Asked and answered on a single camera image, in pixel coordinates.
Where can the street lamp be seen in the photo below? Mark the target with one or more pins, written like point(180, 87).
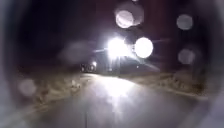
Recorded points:
point(117, 48)

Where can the brown dirt verge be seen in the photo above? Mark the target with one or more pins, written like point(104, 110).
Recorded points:
point(166, 81)
point(50, 87)

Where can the grey asphalt path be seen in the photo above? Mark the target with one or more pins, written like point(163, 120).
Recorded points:
point(110, 106)

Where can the vehicle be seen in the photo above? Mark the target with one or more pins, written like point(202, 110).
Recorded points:
point(88, 67)

